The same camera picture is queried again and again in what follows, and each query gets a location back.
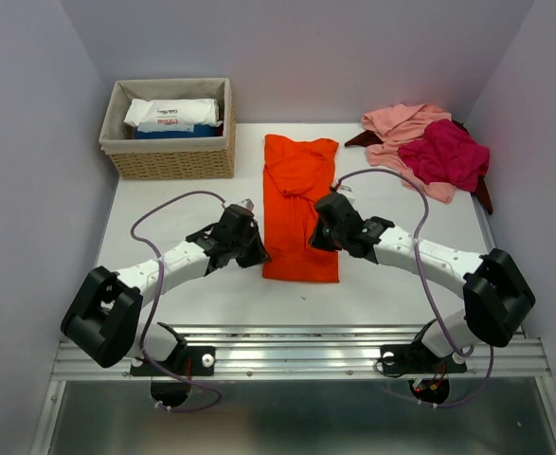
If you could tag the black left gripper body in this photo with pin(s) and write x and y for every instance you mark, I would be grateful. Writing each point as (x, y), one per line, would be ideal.
(237, 244)

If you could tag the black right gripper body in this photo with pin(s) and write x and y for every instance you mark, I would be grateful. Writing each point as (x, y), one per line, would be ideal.
(326, 239)

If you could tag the orange t-shirt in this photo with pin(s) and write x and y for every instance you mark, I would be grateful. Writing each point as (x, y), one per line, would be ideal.
(296, 175)

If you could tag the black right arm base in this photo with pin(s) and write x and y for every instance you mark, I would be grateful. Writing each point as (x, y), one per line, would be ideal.
(430, 384)

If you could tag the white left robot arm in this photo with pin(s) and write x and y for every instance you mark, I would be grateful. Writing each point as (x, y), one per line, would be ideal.
(103, 318)

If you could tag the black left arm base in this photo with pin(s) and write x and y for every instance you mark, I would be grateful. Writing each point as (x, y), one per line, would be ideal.
(175, 385)

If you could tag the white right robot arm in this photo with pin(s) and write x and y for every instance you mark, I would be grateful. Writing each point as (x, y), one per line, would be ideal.
(496, 297)

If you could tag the woven wicker basket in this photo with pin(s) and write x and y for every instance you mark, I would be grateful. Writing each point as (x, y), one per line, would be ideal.
(170, 158)

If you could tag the blue rolled t-shirt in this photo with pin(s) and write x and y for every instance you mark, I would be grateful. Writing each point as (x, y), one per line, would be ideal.
(174, 131)

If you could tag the light pink t-shirt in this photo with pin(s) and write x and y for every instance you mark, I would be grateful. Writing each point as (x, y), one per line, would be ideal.
(397, 126)

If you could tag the magenta t-shirt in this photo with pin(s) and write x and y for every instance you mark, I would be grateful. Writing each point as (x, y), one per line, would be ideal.
(447, 154)

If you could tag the white rolled t-shirt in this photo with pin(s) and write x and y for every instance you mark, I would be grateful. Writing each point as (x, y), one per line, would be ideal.
(168, 112)

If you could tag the dark maroon t-shirt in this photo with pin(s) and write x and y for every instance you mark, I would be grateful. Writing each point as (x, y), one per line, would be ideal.
(366, 138)

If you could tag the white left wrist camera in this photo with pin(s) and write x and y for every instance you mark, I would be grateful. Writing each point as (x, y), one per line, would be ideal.
(246, 204)

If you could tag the aluminium mounting rail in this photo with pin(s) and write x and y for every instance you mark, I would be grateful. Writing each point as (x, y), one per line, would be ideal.
(330, 352)

